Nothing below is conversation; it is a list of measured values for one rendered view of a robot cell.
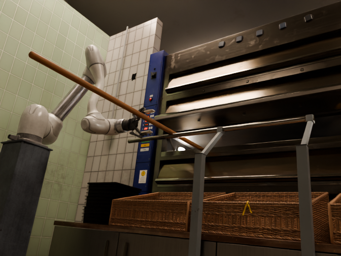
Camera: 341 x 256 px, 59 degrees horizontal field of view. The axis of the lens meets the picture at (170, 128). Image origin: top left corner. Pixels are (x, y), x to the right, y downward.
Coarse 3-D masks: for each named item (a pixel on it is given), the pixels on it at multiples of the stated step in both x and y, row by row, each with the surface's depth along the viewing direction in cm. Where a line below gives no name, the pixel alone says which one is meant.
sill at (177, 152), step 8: (328, 136) 175; (336, 136) 172; (248, 144) 201; (256, 144) 198; (264, 144) 195; (272, 144) 192; (280, 144) 189; (288, 144) 186; (296, 144) 183; (168, 152) 237; (176, 152) 233; (184, 152) 229; (192, 152) 224; (200, 152) 220
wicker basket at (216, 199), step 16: (288, 192) 174; (320, 192) 163; (208, 208) 149; (224, 208) 144; (240, 208) 139; (256, 208) 135; (272, 208) 131; (320, 208) 140; (208, 224) 146; (224, 224) 177; (240, 224) 137; (256, 224) 133; (272, 224) 168; (288, 224) 163; (320, 224) 136; (320, 240) 133
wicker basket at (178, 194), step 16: (160, 192) 224; (224, 192) 196; (112, 208) 184; (128, 208) 177; (144, 208) 171; (160, 208) 165; (176, 208) 159; (112, 224) 179; (128, 224) 173; (144, 224) 167; (160, 224) 161; (176, 224) 156
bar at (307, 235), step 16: (224, 128) 172; (240, 128) 167; (208, 144) 161; (304, 144) 122; (304, 160) 120; (304, 176) 118; (192, 192) 144; (304, 192) 116; (192, 208) 141; (304, 208) 114; (192, 224) 139; (304, 224) 112; (192, 240) 136; (304, 240) 111
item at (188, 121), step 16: (288, 96) 181; (304, 96) 176; (320, 96) 174; (336, 96) 171; (192, 112) 218; (208, 112) 212; (224, 112) 208; (240, 112) 204; (256, 112) 200; (272, 112) 196; (288, 112) 193; (304, 112) 190; (176, 128) 241; (192, 128) 236
